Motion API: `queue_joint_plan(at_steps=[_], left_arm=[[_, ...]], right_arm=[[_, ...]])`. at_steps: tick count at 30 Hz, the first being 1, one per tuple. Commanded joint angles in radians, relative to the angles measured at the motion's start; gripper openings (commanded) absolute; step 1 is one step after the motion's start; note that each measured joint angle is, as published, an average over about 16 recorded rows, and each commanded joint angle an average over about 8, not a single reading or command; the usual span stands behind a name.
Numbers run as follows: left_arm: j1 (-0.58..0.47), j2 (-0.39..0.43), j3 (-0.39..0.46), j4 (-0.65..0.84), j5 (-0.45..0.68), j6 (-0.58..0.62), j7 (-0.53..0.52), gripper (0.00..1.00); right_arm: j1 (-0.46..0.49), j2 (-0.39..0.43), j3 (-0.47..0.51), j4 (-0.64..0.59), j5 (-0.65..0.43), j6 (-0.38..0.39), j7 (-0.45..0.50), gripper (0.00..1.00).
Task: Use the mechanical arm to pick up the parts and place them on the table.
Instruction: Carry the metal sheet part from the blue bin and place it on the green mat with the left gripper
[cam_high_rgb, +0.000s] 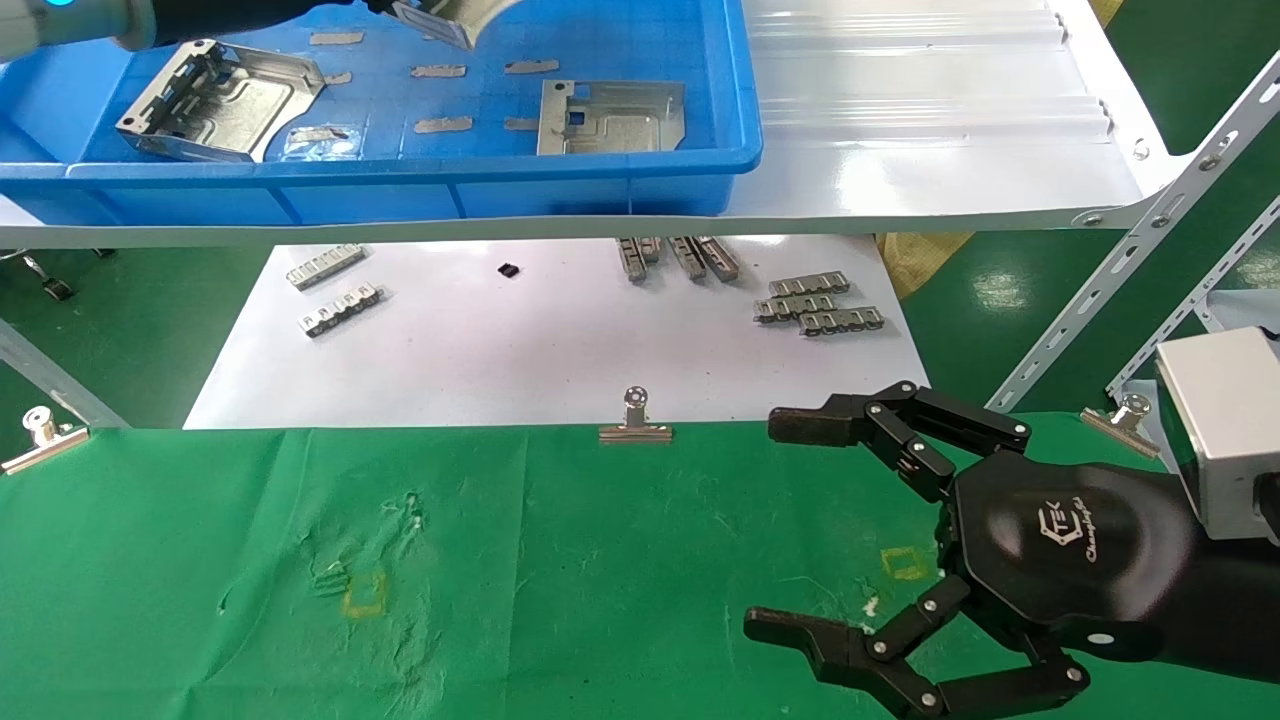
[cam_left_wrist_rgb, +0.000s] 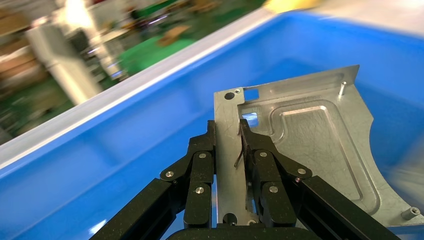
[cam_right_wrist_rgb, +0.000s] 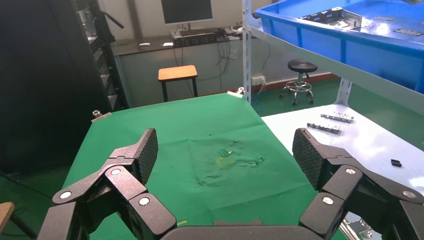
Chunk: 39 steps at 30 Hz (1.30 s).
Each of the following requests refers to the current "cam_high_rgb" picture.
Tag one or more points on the sheet metal bracket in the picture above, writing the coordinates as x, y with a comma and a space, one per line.
240, 105
470, 18
620, 125

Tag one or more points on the white perforated angle bar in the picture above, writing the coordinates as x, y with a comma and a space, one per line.
1190, 310
1130, 255

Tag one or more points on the silver binder clip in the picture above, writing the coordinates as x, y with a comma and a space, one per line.
1122, 428
636, 432
45, 447

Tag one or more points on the green table cloth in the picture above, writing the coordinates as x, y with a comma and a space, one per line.
620, 560

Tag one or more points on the white plastic sheet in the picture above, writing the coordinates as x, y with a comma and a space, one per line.
1245, 305

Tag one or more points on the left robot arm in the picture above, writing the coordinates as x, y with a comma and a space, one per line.
80, 22

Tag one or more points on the flat sheet metal bracket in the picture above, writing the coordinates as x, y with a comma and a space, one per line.
620, 125

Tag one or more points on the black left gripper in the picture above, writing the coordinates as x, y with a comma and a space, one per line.
260, 8

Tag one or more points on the small slotted metal clip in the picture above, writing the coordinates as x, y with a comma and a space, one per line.
809, 285
342, 309
651, 249
793, 308
326, 266
632, 260
843, 322
688, 258
719, 259

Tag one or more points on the clear crumpled tape piece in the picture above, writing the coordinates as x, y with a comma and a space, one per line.
322, 142

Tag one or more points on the black caster wheel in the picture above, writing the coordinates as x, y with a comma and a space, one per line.
55, 288

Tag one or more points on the white paper sheet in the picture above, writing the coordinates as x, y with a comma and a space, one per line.
550, 350

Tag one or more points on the yellow woven bag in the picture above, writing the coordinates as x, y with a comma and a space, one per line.
915, 262

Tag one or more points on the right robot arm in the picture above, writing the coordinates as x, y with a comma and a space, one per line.
1245, 620

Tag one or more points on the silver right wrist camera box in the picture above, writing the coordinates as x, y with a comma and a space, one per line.
1225, 430

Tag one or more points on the grey metal frame bar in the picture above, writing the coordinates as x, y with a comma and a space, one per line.
50, 378

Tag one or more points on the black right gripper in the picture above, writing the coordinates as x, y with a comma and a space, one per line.
1060, 560

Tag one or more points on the white shelf board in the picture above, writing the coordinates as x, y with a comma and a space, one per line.
900, 130

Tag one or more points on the blue plastic tray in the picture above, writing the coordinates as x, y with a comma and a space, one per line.
400, 190

